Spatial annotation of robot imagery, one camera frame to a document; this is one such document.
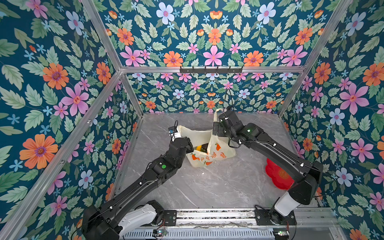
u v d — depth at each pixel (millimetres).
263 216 735
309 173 435
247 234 765
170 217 737
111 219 392
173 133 627
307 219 738
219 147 840
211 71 932
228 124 559
